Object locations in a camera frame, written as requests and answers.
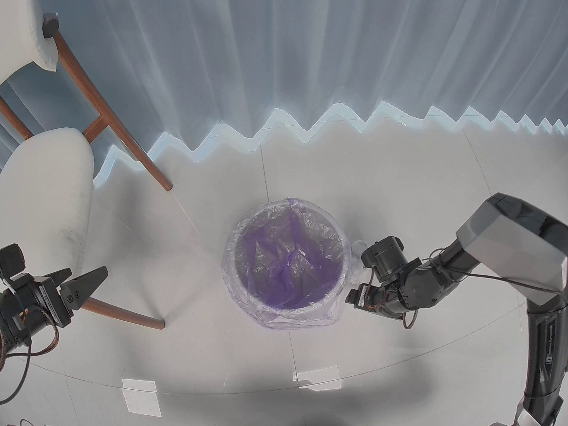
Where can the white cushioned wooden chair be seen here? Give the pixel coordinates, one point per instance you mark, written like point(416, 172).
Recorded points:
point(44, 193)

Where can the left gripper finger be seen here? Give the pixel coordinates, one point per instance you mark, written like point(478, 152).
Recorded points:
point(60, 275)
point(82, 289)

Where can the white trash bin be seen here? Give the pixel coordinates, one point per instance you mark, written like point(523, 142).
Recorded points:
point(306, 309)

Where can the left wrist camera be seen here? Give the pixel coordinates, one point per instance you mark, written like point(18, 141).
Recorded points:
point(11, 260)

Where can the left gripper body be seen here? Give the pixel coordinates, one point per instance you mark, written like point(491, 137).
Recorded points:
point(22, 313)

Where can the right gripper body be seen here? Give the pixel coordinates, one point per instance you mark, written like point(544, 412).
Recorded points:
point(377, 302)

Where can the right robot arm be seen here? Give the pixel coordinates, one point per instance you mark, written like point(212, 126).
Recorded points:
point(510, 242)

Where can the pale blue curtain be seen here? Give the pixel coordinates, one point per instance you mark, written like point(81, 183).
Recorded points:
point(310, 38)

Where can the purple plastic bag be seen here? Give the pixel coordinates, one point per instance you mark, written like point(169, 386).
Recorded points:
point(288, 273)

